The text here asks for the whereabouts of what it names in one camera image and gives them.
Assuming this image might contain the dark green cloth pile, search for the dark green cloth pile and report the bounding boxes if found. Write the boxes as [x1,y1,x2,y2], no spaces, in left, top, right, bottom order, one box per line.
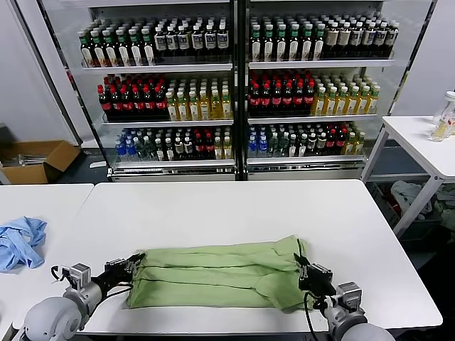
[435,184,455,221]

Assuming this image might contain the drinks shelf cabinet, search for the drinks shelf cabinet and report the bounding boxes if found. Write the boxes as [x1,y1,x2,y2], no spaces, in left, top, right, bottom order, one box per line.
[35,0,244,183]
[241,0,439,182]

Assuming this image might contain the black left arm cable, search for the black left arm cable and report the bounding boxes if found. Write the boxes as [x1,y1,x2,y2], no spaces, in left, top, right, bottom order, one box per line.
[50,265,67,285]

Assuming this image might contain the white side table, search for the white side table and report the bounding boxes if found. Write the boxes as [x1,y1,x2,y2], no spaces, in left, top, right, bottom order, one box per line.
[360,115,455,239]

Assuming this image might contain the left drinks shelf cabinet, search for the left drinks shelf cabinet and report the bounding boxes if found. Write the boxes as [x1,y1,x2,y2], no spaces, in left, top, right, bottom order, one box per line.
[35,0,244,183]

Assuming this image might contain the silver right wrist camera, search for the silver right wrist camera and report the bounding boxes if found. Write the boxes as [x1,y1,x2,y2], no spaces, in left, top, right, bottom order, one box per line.
[336,282,363,310]

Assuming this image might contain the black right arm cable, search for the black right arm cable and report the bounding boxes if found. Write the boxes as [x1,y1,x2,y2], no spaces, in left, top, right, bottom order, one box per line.
[302,288,331,341]

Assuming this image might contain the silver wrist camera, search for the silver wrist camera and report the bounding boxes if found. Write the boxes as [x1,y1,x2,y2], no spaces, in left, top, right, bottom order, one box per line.
[62,262,92,288]
[336,282,363,310]

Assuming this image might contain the red cloth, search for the red cloth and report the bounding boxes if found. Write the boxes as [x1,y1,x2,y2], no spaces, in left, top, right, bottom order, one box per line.
[386,193,402,216]

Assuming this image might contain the crumpled light blue shirt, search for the crumpled light blue shirt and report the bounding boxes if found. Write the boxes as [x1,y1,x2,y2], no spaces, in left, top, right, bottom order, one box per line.
[0,215,48,274]

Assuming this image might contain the metal parts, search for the metal parts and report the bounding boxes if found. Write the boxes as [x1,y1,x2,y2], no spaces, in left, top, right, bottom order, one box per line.
[14,153,47,166]

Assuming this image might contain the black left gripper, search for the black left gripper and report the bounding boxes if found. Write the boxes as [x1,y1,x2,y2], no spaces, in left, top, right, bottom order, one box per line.
[94,252,147,291]

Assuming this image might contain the grey cloth pile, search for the grey cloth pile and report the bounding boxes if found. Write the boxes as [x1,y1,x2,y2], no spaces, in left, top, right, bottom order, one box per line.
[390,180,433,214]

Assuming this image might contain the light green t-shirt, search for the light green t-shirt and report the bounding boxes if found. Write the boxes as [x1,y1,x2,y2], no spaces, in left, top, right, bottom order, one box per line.
[122,234,316,314]

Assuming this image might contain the clear bottle yellow content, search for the clear bottle yellow content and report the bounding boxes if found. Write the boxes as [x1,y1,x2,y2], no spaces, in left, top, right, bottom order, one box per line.
[431,106,449,143]

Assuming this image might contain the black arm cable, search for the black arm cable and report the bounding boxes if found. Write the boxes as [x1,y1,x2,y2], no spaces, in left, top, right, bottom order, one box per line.
[302,288,331,341]
[50,265,67,285]

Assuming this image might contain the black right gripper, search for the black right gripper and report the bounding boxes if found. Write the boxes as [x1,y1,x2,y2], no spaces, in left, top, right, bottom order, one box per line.
[293,252,336,297]

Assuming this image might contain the open cardboard box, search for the open cardboard box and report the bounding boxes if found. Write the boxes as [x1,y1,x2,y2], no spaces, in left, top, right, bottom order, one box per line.
[0,140,82,185]

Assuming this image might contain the clear bottle white cap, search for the clear bottle white cap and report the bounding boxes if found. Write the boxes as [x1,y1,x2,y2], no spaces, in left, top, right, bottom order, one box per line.
[440,91,455,138]

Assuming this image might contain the right drinks shelf cabinet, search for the right drinks shelf cabinet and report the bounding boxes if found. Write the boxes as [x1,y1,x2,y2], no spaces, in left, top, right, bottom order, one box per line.
[241,0,439,182]

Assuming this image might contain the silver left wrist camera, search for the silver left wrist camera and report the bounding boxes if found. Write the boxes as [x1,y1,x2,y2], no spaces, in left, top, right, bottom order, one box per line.
[62,262,92,288]

